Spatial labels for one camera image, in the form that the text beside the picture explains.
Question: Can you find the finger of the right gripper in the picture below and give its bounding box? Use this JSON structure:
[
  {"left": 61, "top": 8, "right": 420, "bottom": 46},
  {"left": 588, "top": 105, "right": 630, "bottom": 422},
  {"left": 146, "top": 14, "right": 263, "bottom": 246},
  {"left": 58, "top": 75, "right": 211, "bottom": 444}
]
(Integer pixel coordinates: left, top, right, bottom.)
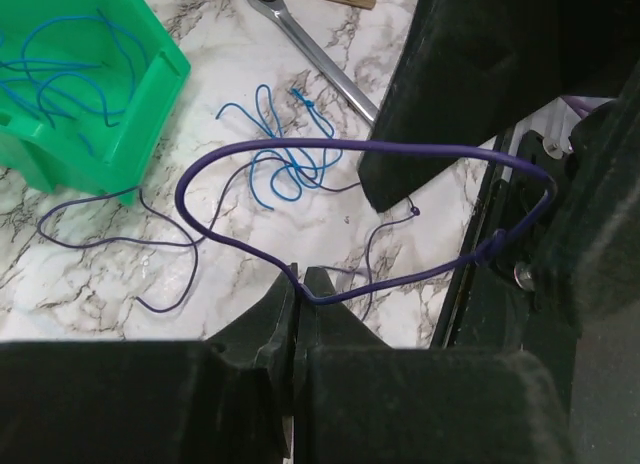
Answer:
[{"left": 355, "top": 0, "right": 640, "bottom": 214}]

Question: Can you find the blue wire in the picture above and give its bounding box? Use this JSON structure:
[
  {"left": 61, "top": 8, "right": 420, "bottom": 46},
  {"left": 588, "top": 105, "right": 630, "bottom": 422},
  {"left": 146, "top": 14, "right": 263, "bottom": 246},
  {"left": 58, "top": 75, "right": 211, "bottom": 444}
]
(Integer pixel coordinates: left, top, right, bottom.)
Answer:
[{"left": 0, "top": 8, "right": 150, "bottom": 155}]

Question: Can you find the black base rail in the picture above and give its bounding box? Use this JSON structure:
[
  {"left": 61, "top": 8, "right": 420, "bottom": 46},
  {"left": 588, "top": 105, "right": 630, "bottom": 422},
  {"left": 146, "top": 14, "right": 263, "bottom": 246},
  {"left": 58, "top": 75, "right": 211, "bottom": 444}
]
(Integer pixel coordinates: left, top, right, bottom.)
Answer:
[{"left": 431, "top": 130, "right": 574, "bottom": 349}]

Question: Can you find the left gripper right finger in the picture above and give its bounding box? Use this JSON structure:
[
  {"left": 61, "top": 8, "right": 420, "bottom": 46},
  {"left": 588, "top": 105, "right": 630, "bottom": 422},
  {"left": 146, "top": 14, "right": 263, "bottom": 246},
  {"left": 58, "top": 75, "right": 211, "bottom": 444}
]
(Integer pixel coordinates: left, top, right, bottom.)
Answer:
[{"left": 293, "top": 266, "right": 576, "bottom": 464}]

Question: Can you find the green bin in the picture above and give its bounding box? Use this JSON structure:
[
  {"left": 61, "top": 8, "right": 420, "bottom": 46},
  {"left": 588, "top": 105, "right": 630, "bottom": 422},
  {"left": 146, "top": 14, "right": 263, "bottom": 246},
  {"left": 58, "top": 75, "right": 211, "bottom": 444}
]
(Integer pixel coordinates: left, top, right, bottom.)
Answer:
[{"left": 1, "top": 0, "right": 191, "bottom": 195}]

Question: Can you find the wire bundle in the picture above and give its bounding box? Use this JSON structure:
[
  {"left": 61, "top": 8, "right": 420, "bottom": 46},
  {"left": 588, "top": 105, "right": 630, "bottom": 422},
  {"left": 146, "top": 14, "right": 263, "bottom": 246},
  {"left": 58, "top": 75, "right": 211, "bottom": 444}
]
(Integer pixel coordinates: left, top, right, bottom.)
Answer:
[{"left": 37, "top": 83, "right": 421, "bottom": 325}]

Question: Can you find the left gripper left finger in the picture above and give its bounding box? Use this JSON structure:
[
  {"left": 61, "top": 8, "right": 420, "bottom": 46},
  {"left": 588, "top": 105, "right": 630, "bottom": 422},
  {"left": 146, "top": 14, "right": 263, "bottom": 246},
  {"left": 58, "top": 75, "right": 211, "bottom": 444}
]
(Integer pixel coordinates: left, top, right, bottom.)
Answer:
[{"left": 1, "top": 276, "right": 297, "bottom": 463}]

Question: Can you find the ratchet wrench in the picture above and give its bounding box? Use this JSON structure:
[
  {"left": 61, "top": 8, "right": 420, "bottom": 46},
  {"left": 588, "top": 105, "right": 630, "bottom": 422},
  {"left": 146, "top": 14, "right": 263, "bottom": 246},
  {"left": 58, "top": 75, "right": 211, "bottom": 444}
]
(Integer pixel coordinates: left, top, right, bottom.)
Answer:
[{"left": 247, "top": 0, "right": 378, "bottom": 127}]

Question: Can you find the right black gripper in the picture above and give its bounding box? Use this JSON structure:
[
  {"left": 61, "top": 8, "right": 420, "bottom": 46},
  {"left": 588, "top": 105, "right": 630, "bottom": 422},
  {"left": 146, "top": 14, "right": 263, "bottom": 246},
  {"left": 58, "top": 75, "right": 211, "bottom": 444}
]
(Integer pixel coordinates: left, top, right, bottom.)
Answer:
[{"left": 514, "top": 69, "right": 639, "bottom": 331}]

